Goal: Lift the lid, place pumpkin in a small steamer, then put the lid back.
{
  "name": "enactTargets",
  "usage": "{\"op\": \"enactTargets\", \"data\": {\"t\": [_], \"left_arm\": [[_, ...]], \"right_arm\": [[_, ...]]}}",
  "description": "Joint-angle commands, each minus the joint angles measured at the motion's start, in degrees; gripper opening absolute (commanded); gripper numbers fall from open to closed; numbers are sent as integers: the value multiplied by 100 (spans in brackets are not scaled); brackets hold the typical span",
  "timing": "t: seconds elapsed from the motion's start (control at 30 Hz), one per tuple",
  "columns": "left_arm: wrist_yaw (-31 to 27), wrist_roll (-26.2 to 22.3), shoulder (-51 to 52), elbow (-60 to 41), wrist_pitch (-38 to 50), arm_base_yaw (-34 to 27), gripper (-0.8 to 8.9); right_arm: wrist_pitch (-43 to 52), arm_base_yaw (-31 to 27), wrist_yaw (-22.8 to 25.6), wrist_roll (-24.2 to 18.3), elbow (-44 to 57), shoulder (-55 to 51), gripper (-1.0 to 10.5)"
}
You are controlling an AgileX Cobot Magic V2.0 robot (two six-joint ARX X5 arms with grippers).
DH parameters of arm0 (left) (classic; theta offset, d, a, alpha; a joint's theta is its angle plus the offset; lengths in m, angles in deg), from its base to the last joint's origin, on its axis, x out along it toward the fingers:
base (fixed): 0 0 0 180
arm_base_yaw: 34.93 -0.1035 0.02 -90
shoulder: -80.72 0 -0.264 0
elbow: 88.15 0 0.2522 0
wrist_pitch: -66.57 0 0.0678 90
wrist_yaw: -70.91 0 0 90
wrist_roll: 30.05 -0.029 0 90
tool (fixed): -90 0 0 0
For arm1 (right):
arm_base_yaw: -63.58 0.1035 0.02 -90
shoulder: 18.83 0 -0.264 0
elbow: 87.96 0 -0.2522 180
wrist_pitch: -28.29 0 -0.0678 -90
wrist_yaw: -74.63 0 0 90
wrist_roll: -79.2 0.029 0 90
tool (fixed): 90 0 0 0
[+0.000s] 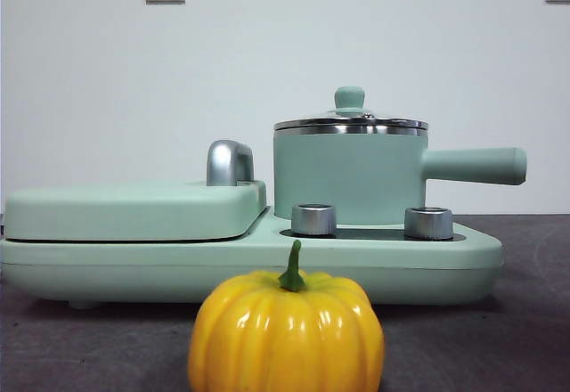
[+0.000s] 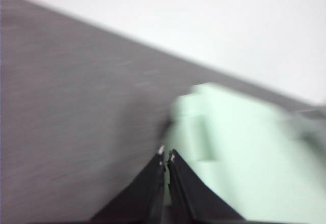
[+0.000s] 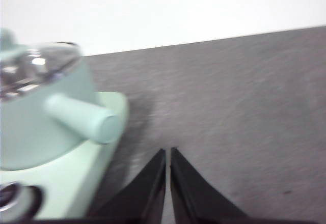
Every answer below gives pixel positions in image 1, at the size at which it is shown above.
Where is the glass lid with green knob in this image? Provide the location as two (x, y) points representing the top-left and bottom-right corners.
(273, 86), (429, 131)

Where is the silver control knob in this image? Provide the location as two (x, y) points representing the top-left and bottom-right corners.
(290, 203), (338, 236)
(403, 207), (454, 240)

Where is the yellow toy pumpkin green stem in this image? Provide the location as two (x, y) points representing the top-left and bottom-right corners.
(186, 239), (387, 392)

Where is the green hinged grill cover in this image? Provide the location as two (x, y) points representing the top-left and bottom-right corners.
(3, 180), (268, 242)

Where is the green pot with side handle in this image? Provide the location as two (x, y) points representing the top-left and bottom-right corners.
(272, 125), (529, 228)

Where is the green breakfast machine base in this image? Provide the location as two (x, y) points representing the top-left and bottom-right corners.
(0, 216), (505, 311)

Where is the silver grill cover handle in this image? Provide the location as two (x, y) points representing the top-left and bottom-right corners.
(206, 140), (256, 187)

